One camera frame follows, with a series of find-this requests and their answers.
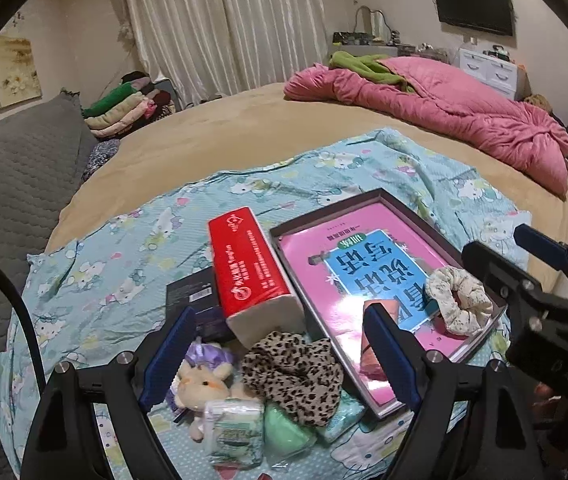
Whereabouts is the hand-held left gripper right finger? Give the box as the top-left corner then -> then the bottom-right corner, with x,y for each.
363,304 -> 547,480

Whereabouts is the grey quilted cover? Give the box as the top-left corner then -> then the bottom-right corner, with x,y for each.
0,91 -> 100,480

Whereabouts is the dark floral pillow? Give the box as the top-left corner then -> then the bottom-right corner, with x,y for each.
81,139 -> 122,183

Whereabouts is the cluttered grey dresser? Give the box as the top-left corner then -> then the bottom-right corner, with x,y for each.
331,5 -> 460,63

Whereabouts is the leopard print scrunchie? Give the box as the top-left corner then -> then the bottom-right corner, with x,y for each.
241,331 -> 346,428

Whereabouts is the white floral scrunchie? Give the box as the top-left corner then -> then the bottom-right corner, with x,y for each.
425,266 -> 494,336

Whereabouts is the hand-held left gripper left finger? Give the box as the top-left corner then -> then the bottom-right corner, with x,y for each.
21,306 -> 200,480

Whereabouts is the white curtain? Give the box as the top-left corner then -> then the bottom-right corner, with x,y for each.
119,0 -> 327,106

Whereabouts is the stack of folded clothes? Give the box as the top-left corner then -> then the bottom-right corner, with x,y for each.
82,71 -> 177,138

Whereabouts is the cartoon cat printed blanket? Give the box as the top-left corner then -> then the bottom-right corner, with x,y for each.
0,127 -> 535,480

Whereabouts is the red tissue pack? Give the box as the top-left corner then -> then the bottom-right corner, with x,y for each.
208,206 -> 306,350

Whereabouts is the pink soft roll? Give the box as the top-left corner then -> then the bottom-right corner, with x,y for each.
359,299 -> 405,382

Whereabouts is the brown spotted cloth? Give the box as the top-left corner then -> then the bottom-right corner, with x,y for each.
524,92 -> 554,112

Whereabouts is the pink book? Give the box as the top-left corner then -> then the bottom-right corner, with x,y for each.
280,199 -> 502,406

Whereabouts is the black wall television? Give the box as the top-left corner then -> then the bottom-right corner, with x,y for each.
432,0 -> 515,37

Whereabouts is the green blanket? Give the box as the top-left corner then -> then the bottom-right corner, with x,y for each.
328,51 -> 417,93

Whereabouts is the pink quilt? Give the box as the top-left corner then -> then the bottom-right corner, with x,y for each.
283,56 -> 568,197

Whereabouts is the beige bed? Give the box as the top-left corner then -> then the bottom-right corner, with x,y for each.
44,82 -> 568,311

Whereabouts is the floral wall painting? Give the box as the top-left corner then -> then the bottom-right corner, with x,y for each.
0,35 -> 45,111

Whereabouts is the black cable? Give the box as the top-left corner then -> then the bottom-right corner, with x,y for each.
0,240 -> 49,403

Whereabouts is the dark shallow gift box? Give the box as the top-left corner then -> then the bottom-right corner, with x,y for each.
269,187 -> 509,420

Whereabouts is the light teal packet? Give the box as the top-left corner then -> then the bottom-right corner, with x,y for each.
314,390 -> 367,443

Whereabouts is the white drawer cabinet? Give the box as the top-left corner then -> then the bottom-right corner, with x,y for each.
459,45 -> 520,101

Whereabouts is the white tissue packet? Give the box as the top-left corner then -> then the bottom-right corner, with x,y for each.
203,397 -> 266,468

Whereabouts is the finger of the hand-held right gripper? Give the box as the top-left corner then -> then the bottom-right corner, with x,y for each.
460,241 -> 568,322
513,224 -> 568,306

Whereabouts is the green sponge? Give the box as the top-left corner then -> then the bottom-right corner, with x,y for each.
263,402 -> 317,466

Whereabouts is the small white plush toy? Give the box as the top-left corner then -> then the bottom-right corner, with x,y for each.
171,341 -> 238,442

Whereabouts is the black box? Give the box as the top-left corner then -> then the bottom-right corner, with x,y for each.
165,267 -> 237,343

